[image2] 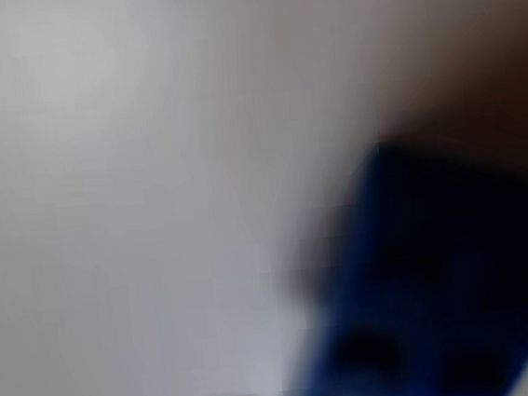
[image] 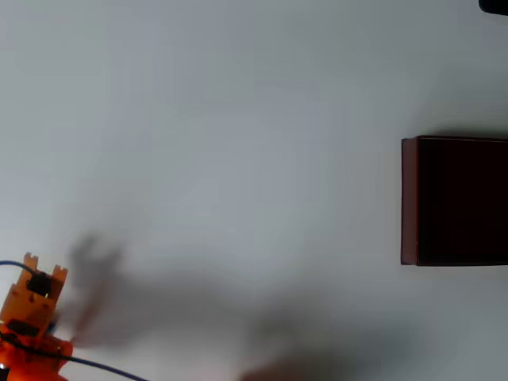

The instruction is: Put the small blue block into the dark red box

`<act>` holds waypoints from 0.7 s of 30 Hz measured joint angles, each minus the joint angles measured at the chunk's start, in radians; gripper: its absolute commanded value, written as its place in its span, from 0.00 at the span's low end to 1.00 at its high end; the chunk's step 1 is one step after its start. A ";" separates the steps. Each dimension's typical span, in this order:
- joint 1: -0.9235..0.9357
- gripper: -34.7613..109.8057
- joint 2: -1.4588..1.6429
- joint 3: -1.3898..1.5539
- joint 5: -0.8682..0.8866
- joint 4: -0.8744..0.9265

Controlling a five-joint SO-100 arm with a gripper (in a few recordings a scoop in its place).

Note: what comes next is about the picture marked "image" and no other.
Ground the dark brown box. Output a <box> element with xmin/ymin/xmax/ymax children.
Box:
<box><xmin>400</xmin><ymin>135</ymin><xmax>508</xmax><ymax>267</ymax></box>

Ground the black object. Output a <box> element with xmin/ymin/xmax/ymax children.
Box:
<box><xmin>478</xmin><ymin>0</ymin><xmax>508</xmax><ymax>17</ymax></box>

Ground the black and blue cable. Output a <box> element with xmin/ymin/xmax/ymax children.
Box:
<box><xmin>0</xmin><ymin>332</ymin><xmax>150</xmax><ymax>381</ymax></box>

